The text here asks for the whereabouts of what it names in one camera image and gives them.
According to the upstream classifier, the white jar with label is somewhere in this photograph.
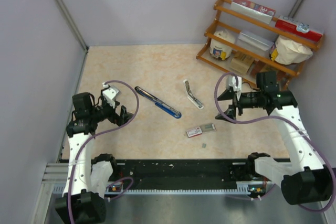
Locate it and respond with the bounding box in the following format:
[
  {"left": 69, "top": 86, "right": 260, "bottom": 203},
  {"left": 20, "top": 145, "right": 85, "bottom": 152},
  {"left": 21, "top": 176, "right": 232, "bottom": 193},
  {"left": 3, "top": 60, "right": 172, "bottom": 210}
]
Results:
[{"left": 209, "top": 29, "right": 236, "bottom": 60}]

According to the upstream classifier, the red foil roll box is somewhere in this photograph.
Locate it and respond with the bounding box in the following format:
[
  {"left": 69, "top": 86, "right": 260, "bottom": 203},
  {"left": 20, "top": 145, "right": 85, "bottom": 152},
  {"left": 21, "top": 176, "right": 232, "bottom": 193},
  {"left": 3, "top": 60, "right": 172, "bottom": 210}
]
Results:
[{"left": 230, "top": 0, "right": 276, "bottom": 24}]

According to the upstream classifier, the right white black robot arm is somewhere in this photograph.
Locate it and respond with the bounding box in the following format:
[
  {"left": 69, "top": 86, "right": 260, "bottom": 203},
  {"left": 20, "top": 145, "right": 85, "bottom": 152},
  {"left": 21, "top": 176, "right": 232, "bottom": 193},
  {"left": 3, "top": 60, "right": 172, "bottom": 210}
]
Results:
[{"left": 214, "top": 71, "right": 335, "bottom": 213}]

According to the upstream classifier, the blue metal stapler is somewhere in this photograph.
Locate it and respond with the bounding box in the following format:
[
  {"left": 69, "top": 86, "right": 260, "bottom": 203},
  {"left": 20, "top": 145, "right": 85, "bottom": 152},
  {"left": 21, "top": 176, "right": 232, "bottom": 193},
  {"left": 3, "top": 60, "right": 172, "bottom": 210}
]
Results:
[{"left": 134, "top": 86, "right": 182, "bottom": 119}]

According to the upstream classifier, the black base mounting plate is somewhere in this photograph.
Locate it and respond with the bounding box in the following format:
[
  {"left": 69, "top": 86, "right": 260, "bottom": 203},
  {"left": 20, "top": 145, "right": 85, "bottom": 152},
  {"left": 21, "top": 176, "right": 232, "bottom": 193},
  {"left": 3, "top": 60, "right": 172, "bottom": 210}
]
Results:
[{"left": 89, "top": 158, "right": 278, "bottom": 190}]

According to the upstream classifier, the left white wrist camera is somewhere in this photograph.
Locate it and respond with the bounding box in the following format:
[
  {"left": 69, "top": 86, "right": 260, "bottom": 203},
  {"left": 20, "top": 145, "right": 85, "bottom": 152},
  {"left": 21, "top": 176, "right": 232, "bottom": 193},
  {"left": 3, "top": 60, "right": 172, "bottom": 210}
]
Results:
[{"left": 101, "top": 83, "right": 120, "bottom": 109}]

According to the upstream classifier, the wooden three-tier shelf rack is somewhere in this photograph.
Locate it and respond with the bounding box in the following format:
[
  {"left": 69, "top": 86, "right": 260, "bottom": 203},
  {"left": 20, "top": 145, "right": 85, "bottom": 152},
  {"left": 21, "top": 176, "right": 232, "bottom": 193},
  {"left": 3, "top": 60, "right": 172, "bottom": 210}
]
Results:
[{"left": 196, "top": 0, "right": 324, "bottom": 89}]

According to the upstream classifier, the red white staple box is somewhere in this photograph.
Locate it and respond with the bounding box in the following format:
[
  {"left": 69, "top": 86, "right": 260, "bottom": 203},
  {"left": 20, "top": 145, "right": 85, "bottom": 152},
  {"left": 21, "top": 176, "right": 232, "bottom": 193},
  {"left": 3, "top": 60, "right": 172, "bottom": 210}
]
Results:
[{"left": 186, "top": 123, "right": 216, "bottom": 138}]

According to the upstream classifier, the white bag with yellow label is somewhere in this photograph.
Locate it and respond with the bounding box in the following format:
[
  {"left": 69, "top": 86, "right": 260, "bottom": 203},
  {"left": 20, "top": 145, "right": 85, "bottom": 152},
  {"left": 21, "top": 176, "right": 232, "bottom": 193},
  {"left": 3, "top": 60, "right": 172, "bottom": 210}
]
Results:
[{"left": 269, "top": 36, "right": 313, "bottom": 65}]

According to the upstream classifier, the dark brown cardboard box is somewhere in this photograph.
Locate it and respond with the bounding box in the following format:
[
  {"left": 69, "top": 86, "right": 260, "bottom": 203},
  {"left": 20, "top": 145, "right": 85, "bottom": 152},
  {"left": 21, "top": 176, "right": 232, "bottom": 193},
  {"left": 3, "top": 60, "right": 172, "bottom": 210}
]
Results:
[{"left": 250, "top": 61, "right": 286, "bottom": 82}]

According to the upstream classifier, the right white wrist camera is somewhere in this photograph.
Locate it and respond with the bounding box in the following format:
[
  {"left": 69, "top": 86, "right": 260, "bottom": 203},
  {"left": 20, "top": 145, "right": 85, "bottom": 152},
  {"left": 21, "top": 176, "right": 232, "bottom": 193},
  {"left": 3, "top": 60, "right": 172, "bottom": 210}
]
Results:
[{"left": 226, "top": 75, "right": 242, "bottom": 101}]

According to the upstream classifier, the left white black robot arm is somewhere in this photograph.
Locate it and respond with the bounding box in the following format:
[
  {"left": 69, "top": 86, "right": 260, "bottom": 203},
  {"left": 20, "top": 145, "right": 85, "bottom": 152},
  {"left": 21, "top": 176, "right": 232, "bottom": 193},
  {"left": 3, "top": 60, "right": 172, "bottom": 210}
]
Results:
[{"left": 55, "top": 86, "right": 133, "bottom": 223}]

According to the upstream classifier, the red white wrap box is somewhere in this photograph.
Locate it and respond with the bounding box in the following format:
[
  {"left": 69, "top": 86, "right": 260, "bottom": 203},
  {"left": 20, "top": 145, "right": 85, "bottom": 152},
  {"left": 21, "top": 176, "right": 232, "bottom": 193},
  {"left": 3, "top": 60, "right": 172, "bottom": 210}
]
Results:
[{"left": 275, "top": 15, "right": 324, "bottom": 42}]

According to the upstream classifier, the aluminium frame rail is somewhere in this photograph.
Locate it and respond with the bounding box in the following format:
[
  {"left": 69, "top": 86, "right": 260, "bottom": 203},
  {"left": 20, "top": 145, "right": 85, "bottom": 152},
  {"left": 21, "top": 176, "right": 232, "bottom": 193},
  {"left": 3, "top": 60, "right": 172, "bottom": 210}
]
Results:
[{"left": 41, "top": 162, "right": 292, "bottom": 185}]

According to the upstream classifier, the silver grey long box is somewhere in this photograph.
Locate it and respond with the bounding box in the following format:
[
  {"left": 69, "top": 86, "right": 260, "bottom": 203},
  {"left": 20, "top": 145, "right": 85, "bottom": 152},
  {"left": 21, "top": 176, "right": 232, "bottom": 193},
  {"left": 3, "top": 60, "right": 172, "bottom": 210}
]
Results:
[{"left": 235, "top": 30, "right": 274, "bottom": 58}]

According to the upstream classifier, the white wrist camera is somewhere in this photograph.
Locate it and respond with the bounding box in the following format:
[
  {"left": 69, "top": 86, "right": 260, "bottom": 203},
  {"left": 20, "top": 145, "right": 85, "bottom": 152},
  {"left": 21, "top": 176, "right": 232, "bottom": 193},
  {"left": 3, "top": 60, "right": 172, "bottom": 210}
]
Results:
[
  {"left": 101, "top": 83, "right": 120, "bottom": 109},
  {"left": 226, "top": 75, "right": 242, "bottom": 101}
]

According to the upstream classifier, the light brown cardboard box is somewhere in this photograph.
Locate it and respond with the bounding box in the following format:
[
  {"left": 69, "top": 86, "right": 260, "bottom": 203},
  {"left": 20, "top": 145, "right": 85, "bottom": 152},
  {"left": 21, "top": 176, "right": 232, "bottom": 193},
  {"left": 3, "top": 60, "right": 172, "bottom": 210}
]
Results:
[{"left": 230, "top": 51, "right": 254, "bottom": 74}]

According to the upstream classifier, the grey slotted cable duct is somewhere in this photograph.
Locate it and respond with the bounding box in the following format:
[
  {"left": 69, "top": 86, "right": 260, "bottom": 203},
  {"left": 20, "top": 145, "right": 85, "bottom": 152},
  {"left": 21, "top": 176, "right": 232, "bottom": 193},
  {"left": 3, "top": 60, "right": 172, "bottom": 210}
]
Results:
[{"left": 52, "top": 182, "right": 267, "bottom": 197}]

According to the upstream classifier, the small white stapler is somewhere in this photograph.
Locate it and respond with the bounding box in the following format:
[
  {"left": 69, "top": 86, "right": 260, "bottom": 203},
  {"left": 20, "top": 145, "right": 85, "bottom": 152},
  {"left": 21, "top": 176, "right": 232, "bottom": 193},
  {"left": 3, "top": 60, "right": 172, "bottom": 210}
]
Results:
[{"left": 183, "top": 79, "right": 204, "bottom": 110}]

